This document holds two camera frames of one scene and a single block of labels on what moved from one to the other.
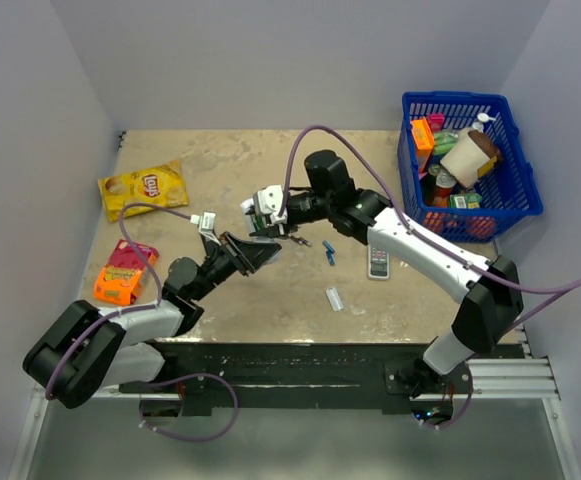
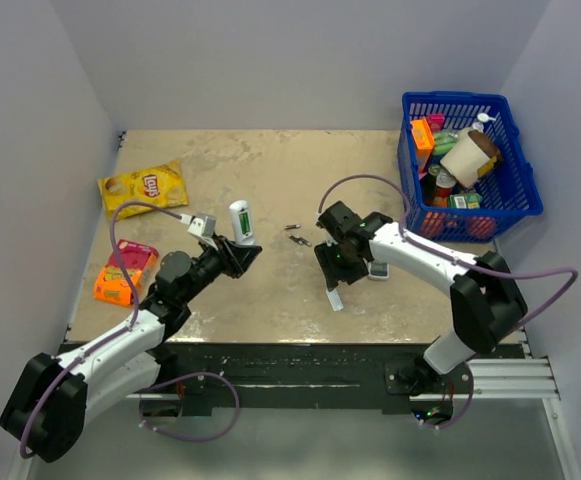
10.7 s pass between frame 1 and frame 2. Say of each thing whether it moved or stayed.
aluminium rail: stayed
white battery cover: stayed
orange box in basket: stayed
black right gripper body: moved
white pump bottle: stayed
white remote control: moved
